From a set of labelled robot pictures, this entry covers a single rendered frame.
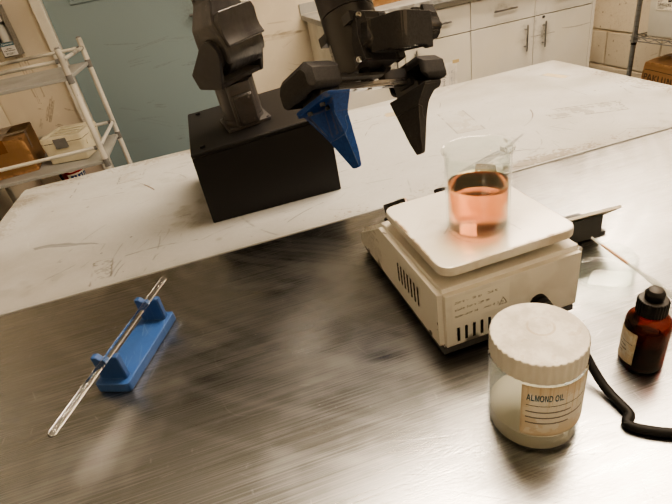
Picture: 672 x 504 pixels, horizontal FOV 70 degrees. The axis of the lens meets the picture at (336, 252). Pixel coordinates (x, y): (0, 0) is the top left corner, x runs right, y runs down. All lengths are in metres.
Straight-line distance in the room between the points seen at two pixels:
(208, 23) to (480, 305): 0.47
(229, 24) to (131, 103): 2.71
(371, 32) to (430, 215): 0.18
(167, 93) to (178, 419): 2.99
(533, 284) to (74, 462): 0.39
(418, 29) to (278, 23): 2.86
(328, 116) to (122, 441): 0.34
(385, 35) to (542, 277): 0.26
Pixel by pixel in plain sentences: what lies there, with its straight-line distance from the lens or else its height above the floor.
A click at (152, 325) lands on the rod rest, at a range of 0.53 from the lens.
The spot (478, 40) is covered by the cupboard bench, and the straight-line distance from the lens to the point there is 3.15.
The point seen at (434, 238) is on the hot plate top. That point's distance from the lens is 0.40.
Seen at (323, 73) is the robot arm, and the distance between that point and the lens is 0.46.
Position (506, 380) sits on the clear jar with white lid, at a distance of 0.32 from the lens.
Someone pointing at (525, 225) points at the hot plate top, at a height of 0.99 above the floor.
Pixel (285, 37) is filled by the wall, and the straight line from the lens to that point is 3.35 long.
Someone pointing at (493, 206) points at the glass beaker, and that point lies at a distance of 0.38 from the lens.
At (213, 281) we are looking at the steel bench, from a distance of 0.58.
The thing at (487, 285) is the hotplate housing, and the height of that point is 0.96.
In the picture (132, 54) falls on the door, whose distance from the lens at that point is 3.31.
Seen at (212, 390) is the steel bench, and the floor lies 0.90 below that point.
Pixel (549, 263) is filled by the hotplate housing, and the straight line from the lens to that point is 0.42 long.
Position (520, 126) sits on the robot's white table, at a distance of 0.89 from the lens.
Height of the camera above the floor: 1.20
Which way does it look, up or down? 32 degrees down
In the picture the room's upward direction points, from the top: 11 degrees counter-clockwise
